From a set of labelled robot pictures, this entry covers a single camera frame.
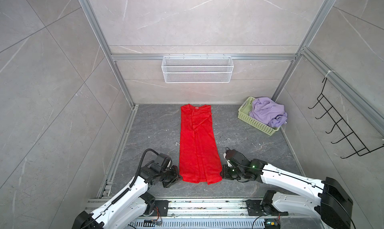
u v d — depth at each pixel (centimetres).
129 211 55
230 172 70
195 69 101
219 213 73
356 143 60
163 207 73
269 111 104
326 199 41
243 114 105
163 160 64
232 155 62
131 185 52
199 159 91
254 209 73
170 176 69
